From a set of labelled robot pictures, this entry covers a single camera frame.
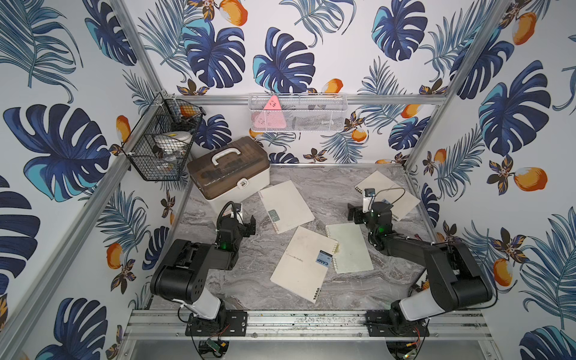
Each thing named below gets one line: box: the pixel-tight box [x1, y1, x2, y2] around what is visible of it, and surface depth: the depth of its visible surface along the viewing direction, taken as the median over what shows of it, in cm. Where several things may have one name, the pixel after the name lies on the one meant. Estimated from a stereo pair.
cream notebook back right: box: [354, 170, 421, 222], surface depth 110 cm
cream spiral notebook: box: [258, 180, 316, 235], surface depth 107 cm
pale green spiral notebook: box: [325, 222, 374, 274], surface depth 91 cm
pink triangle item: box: [253, 95, 287, 130], surface depth 92 cm
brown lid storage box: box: [187, 136, 271, 201], surface depth 98 cm
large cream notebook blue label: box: [270, 225, 339, 304], surface depth 89 cm
